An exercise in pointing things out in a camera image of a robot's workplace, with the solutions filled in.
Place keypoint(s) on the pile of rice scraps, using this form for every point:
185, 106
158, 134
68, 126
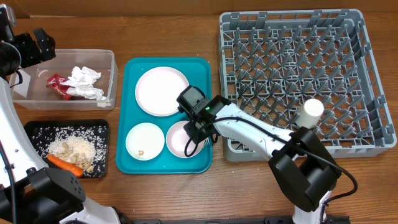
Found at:
74, 146

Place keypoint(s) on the orange carrot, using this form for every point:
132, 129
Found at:
77, 171

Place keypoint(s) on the clear plastic bin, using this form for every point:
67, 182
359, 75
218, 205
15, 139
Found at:
34, 94

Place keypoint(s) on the black food waste tray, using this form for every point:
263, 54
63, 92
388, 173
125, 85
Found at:
34, 130

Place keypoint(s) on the white bowl with food scraps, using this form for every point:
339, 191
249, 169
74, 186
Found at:
145, 141

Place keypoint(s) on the red snack wrapper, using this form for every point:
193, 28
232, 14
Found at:
56, 83

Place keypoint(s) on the grey dishwasher rack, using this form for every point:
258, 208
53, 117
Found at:
271, 62

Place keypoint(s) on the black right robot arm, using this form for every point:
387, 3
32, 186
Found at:
303, 168

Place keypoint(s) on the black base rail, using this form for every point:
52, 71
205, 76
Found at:
266, 220

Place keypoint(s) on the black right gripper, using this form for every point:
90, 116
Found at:
196, 137

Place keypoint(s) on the white plastic fork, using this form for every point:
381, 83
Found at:
206, 143

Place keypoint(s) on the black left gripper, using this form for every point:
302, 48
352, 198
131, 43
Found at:
33, 56

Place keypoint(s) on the white tissue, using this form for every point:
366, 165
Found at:
80, 86

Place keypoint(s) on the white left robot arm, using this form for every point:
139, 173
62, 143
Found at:
31, 191

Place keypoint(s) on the pink small bowl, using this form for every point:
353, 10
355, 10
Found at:
177, 138

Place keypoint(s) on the teal plastic tray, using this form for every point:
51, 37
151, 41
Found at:
198, 73

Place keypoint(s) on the large white plate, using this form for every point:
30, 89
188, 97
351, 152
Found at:
157, 90

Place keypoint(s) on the white plastic cup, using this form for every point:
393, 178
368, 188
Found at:
309, 113

